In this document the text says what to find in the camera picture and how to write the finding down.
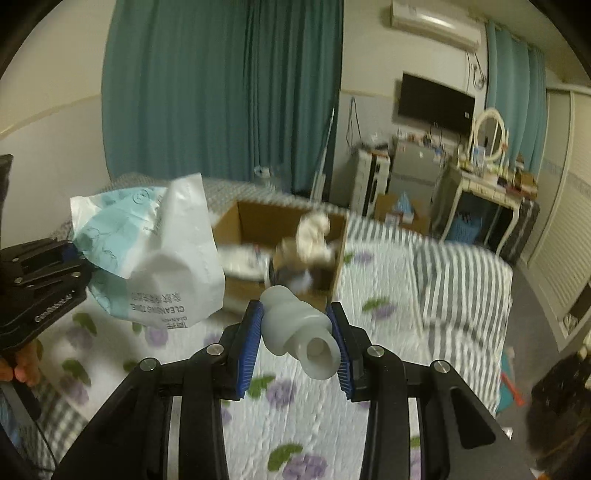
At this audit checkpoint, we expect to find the white oval mirror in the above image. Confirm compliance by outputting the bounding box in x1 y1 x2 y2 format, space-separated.
470 108 509 169

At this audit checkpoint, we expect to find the white slatted wardrobe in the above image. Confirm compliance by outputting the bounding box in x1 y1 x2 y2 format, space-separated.
526 85 591 352

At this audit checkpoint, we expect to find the person's left hand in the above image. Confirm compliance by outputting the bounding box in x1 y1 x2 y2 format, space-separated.
0 344 45 388

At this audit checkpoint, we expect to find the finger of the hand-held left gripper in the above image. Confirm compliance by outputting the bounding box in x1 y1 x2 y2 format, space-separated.
0 238 77 274
13 260 94 297

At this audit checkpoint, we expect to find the white mop pole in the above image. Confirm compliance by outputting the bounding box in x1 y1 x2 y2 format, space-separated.
316 108 336 200

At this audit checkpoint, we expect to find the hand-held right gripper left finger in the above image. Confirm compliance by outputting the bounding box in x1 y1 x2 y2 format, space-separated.
51 300 265 480

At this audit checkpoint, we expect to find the white floral quilt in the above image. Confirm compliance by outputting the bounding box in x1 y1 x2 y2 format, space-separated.
34 249 504 480

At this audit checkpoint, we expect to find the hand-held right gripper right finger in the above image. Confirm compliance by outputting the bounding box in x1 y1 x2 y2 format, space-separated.
329 302 539 480

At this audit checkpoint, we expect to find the white teal towel pack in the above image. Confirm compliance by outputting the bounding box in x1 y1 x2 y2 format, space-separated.
69 173 227 329

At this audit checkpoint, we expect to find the white air conditioner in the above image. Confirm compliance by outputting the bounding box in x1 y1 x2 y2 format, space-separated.
390 0 482 51

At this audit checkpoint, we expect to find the white drawer cabinet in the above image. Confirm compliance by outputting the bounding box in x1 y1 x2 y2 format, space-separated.
351 148 391 217

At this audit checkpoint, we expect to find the dark suitcase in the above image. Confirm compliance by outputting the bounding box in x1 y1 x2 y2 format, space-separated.
501 198 540 266

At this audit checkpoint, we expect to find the open floor carton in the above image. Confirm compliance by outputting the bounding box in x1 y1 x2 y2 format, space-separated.
374 191 432 236

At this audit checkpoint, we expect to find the large teal curtain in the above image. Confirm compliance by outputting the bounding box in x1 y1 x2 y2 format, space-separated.
102 0 345 195

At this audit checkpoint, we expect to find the grey small fridge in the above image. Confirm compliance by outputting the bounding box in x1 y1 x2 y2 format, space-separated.
388 138 446 217

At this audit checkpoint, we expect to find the black wall television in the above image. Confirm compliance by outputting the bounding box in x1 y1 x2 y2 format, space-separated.
398 72 476 136

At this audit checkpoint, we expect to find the white dressing table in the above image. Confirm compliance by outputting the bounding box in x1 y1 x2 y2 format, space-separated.
431 164 522 252

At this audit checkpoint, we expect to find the brown cardboard box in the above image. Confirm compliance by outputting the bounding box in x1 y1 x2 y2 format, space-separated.
210 200 349 315

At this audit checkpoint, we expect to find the narrow teal curtain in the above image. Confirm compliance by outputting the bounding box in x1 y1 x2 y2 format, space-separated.
485 21 548 167

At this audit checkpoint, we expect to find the dark clothes pile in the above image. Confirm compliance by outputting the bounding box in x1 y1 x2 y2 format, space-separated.
531 348 591 472

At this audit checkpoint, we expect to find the white grey sock bundle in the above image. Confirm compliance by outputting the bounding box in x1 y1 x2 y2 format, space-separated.
277 211 342 278

